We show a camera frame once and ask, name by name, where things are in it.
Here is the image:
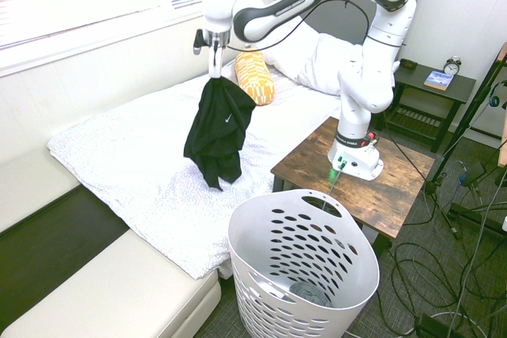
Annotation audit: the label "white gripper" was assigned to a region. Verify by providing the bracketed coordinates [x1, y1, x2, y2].
[208, 38, 225, 80]

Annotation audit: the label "black sports shirt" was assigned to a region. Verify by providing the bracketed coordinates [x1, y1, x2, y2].
[183, 75, 257, 192]

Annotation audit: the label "white perforated laundry basket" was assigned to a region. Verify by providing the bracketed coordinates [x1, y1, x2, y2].
[227, 189, 380, 338]

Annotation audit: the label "yellow patterned bolster pillow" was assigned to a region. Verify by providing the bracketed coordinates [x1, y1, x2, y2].
[234, 49, 276, 107]

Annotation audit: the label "white pillow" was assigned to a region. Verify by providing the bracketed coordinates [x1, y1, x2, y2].
[261, 32, 401, 97]

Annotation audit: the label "white patterned duvet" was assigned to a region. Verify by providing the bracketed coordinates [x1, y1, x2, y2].
[46, 59, 344, 280]

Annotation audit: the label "dark grey headboard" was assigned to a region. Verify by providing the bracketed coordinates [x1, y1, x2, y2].
[276, 0, 424, 48]

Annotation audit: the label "rustic wooden side table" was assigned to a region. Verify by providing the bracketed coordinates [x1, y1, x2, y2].
[271, 116, 436, 258]

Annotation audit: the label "small cream bench cushion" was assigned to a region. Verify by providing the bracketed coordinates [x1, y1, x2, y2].
[0, 146, 82, 234]

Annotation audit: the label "blue paperback book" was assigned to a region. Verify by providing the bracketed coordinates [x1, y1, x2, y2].
[423, 70, 455, 92]

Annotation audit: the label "black alarm clock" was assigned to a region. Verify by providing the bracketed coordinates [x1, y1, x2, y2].
[442, 55, 463, 77]

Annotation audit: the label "grey cloth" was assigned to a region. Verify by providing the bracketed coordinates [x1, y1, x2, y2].
[288, 281, 333, 309]

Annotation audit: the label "large cream bench cushion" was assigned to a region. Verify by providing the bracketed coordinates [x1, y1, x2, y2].
[0, 229, 222, 338]

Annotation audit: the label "black nightstand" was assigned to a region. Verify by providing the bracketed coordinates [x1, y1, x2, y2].
[375, 59, 477, 154]

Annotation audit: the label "black tripod stand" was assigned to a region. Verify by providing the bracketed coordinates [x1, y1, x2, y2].
[431, 43, 507, 238]

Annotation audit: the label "black power adapter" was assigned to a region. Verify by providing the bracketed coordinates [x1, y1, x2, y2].
[459, 162, 486, 187]

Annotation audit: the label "black headphones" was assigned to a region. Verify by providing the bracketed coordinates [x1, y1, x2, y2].
[487, 80, 507, 110]

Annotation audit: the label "light wooden board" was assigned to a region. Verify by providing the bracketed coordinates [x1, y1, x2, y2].
[497, 43, 507, 169]

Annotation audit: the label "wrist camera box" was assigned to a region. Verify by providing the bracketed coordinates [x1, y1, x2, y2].
[193, 28, 207, 56]

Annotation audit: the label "green network cable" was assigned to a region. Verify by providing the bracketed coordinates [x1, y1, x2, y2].
[322, 159, 346, 212]

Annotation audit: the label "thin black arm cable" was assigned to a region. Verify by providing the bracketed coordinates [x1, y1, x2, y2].
[212, 0, 375, 54]

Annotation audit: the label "coiled black floor cable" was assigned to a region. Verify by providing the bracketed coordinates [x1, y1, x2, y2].
[375, 241, 507, 338]

